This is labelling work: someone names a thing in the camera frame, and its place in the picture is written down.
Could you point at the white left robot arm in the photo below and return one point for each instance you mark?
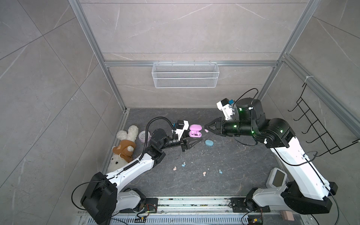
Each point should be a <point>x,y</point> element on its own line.
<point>104,194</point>

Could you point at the teal earbud charging case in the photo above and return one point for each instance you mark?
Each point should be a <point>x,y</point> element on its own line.
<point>209,143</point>

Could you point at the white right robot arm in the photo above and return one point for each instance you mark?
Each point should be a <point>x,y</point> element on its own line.
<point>309,192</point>

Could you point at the slotted cable duct rail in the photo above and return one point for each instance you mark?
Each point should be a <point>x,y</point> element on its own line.
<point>202,210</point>

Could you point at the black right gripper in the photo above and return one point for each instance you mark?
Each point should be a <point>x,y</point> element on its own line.
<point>220,129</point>

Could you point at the black wall hook rack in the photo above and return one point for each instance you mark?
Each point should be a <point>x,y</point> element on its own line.
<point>316,127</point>

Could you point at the plush bunny brown hoodie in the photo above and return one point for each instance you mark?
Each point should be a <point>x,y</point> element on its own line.
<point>123,153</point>

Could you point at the pink alarm clock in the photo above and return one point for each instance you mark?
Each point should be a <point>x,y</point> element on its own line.
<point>142,136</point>

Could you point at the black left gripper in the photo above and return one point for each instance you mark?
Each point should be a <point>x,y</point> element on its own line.
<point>184,142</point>

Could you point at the white wire mesh basket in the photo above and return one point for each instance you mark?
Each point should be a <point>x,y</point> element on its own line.
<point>185,75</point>

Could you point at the white digital timer device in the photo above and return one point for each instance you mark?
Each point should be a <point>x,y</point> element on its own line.
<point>277,178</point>

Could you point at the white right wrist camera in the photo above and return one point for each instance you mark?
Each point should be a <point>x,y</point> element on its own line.
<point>226,107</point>

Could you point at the pink block beside rail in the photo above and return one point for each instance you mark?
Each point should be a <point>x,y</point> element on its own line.
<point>287,215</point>

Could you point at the pink earbud charging case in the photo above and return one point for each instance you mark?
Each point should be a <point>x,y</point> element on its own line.
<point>195,131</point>

